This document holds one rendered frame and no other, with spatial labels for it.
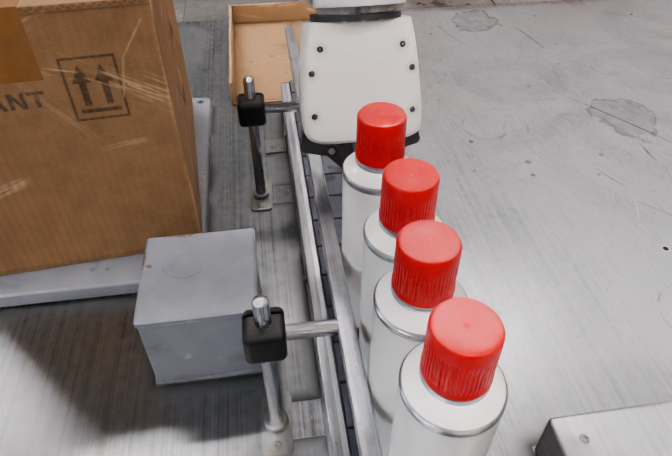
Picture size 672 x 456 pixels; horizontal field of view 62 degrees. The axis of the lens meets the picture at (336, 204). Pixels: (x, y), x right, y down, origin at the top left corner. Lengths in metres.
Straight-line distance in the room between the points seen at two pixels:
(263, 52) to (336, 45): 0.58
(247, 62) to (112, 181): 0.49
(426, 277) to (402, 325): 0.03
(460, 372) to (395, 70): 0.28
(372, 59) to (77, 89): 0.24
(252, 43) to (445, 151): 0.44
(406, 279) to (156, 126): 0.31
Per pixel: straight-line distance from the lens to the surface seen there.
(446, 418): 0.27
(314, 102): 0.47
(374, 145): 0.37
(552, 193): 0.75
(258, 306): 0.37
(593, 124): 0.91
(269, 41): 1.07
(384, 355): 0.33
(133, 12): 0.49
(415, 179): 0.32
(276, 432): 0.50
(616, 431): 0.50
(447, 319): 0.25
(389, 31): 0.47
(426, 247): 0.28
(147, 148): 0.55
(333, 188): 0.63
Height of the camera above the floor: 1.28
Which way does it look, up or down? 41 degrees down
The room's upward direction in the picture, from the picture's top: straight up
